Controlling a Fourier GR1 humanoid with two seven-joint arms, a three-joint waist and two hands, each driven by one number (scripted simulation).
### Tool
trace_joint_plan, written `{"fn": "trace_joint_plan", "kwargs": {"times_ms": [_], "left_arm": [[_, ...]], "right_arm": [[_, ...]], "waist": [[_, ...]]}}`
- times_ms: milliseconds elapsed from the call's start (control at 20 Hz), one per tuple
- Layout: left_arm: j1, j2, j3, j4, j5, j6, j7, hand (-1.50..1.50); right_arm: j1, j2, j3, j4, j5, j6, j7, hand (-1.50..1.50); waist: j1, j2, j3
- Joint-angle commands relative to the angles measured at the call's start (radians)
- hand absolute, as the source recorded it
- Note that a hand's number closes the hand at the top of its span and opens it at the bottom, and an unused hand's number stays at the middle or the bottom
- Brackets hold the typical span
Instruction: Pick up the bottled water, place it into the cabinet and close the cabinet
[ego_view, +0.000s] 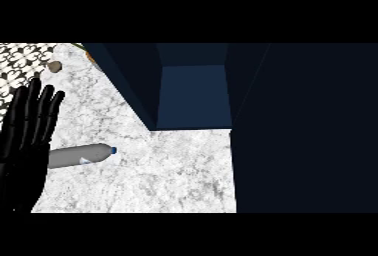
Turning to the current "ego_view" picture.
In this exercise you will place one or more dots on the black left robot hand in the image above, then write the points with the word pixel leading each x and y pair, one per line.
pixel 23 143

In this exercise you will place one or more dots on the grey water bottle blue cap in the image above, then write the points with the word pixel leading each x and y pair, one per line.
pixel 79 156

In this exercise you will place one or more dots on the dark blue cabinet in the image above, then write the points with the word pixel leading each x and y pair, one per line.
pixel 193 96

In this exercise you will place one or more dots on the dark blue cabinet door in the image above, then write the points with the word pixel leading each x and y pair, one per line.
pixel 308 130

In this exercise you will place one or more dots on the small brown round object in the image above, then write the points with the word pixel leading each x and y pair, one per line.
pixel 56 66

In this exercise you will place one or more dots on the orange green object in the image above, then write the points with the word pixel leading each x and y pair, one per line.
pixel 88 53

